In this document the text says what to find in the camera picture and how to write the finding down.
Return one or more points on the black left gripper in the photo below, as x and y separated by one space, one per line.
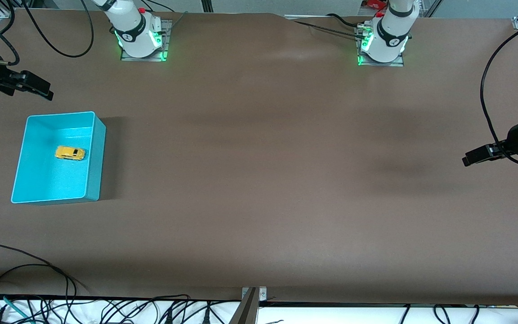
515 136

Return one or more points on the yellow beetle toy car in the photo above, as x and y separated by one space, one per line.
70 153

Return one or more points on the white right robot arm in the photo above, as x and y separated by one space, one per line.
133 31

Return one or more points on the teal plastic storage bin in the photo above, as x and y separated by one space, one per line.
56 180

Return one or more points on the red object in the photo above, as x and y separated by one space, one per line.
373 4

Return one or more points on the brown table cover mat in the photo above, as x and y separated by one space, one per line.
259 180

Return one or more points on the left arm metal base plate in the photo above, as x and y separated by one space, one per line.
402 60

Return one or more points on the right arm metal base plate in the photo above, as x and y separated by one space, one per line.
167 40

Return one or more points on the metal table clamp bracket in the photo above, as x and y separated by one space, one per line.
253 294

